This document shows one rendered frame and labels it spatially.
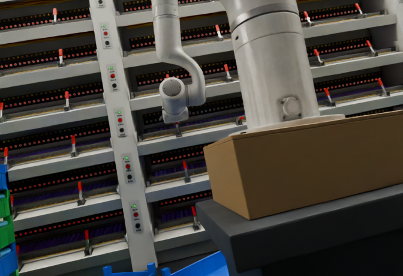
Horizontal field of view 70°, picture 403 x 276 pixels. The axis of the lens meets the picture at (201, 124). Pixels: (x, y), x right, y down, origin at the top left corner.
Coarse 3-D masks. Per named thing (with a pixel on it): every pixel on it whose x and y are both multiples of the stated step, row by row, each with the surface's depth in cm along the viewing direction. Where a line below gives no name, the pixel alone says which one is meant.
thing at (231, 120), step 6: (216, 120) 130; (222, 120) 129; (228, 120) 129; (234, 120) 129; (186, 126) 128; (192, 126) 127; (198, 126) 128; (204, 126) 128; (210, 126) 127; (156, 132) 126; (162, 132) 126; (168, 132) 127; (174, 132) 127; (144, 138) 126
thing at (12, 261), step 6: (6, 246) 86; (12, 246) 86; (12, 252) 85; (6, 258) 81; (12, 258) 85; (0, 264) 77; (6, 264) 80; (12, 264) 84; (0, 270) 77; (6, 270) 80; (12, 270) 83
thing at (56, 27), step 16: (32, 16) 139; (48, 16) 140; (64, 16) 141; (80, 16) 142; (0, 32) 128; (16, 32) 122; (32, 32) 123; (48, 32) 123; (64, 32) 124; (80, 32) 138
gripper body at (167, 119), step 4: (164, 112) 108; (184, 112) 109; (164, 116) 110; (168, 116) 110; (172, 116) 110; (176, 116) 111; (180, 116) 112; (184, 116) 113; (164, 120) 113; (168, 120) 113; (172, 120) 114; (176, 120) 115; (180, 120) 116; (184, 120) 117
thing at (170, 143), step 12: (240, 108) 141; (192, 132) 125; (204, 132) 122; (216, 132) 122; (228, 132) 123; (144, 144) 119; (156, 144) 119; (168, 144) 120; (180, 144) 121; (192, 144) 121
